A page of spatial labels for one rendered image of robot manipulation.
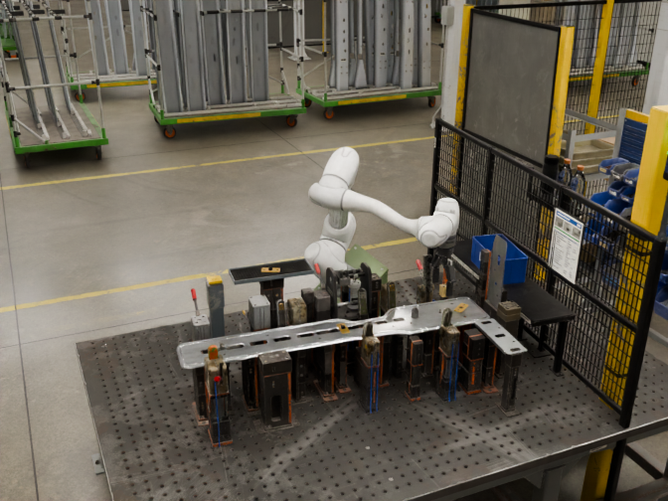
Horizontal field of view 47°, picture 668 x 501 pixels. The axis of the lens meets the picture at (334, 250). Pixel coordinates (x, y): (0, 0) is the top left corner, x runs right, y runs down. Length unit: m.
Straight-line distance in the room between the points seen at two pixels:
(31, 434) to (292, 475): 2.01
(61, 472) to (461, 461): 2.16
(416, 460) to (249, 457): 0.65
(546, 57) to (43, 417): 3.85
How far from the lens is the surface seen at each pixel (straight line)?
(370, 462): 3.08
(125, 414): 3.43
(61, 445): 4.51
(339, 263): 3.97
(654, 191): 3.14
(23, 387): 5.06
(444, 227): 3.13
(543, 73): 5.42
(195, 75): 9.98
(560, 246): 3.58
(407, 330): 3.33
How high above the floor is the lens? 2.66
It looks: 24 degrees down
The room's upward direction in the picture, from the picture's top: straight up
